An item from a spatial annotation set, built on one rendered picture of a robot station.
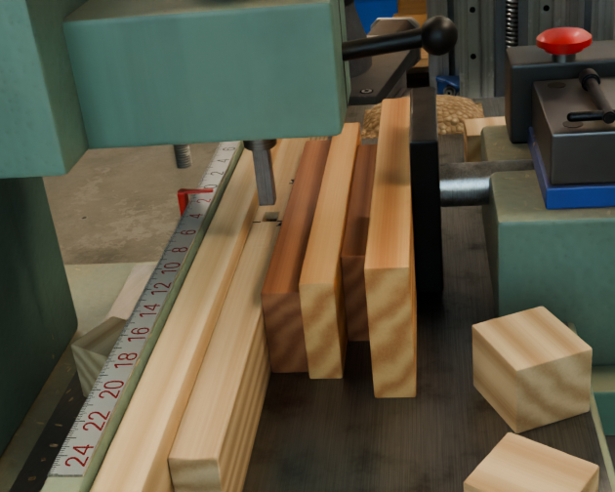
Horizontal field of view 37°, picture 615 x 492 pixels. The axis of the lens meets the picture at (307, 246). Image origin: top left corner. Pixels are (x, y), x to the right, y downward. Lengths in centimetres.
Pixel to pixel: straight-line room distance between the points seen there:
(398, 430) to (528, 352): 7
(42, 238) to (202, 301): 26
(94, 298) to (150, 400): 41
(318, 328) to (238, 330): 4
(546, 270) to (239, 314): 16
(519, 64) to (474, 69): 70
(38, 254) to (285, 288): 27
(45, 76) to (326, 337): 18
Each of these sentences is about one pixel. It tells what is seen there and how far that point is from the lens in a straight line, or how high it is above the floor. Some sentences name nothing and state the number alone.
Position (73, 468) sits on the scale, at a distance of 35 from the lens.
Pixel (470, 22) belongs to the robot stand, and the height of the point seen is 86.
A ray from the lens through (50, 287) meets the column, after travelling 69.
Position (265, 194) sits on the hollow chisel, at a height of 96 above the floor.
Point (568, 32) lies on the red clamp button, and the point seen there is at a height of 103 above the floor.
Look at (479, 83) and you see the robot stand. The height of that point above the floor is 78.
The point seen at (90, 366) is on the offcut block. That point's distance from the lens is 64.
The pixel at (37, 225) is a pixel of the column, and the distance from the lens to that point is 67.
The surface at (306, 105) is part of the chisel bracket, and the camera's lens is 47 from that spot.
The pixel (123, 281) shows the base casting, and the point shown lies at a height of 80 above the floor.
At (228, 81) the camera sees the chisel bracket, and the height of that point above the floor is 103.
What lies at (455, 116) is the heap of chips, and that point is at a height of 91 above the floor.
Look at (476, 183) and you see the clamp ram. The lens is 53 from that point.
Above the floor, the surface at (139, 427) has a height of 95.
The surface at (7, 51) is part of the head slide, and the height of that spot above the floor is 107.
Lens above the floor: 117
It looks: 27 degrees down
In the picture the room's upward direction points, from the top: 6 degrees counter-clockwise
